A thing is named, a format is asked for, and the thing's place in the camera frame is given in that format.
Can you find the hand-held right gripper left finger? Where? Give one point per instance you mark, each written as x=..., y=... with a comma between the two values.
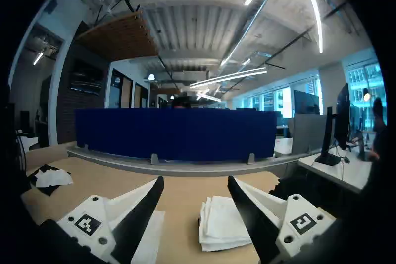
x=92, y=211

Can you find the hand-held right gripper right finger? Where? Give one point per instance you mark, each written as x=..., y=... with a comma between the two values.
x=297, y=214

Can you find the white towel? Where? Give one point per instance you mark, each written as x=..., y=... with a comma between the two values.
x=151, y=239
x=52, y=179

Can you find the heap of black towels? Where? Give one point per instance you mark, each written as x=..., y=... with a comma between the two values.
x=286, y=188

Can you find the white desk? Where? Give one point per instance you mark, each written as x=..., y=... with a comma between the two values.
x=346, y=171

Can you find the stack of white towels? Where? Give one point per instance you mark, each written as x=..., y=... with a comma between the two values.
x=218, y=223

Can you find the grey desk partition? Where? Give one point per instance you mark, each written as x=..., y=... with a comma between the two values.
x=307, y=134

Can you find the black monitor on stand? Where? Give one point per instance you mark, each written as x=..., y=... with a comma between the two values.
x=342, y=115

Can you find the blue desk screen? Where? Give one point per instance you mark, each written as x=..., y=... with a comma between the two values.
x=176, y=134

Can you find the black wall monitor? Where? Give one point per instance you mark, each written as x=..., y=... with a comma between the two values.
x=87, y=78

